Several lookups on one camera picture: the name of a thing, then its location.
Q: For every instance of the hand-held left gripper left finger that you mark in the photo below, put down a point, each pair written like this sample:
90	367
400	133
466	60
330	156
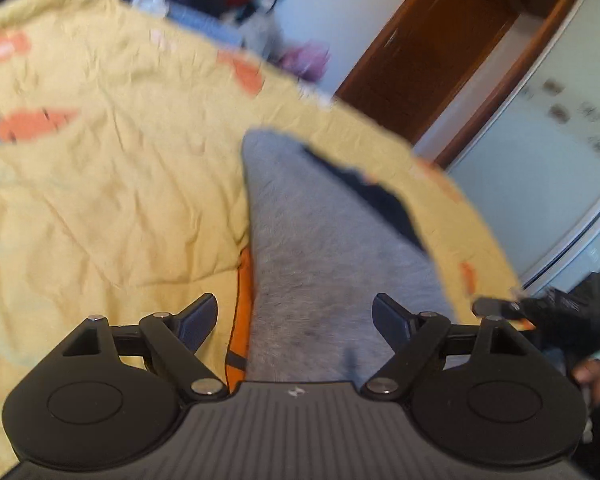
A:
197	322

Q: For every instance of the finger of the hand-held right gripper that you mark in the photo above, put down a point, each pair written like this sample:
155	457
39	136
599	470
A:
495	307

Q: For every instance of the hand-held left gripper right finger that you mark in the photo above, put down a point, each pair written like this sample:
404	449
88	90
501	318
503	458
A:
392	322

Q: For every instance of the grey and navy knit sweater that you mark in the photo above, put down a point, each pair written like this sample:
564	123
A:
320	260

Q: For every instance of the person's right hand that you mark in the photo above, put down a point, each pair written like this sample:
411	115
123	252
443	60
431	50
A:
592	380

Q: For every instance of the wardrobe with frosted glass door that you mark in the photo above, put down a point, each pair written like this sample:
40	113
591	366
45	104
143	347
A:
540	160

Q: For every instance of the yellow printed blanket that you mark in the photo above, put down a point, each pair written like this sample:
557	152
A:
105	185

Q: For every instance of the brown wooden door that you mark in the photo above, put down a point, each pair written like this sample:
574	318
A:
425	50

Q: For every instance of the pink plastic bag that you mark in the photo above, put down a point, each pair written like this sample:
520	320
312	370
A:
305	60

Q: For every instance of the grey cloth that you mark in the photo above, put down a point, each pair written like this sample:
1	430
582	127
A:
262	35

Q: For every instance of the light blue towel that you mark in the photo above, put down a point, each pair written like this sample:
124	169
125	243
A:
200	20

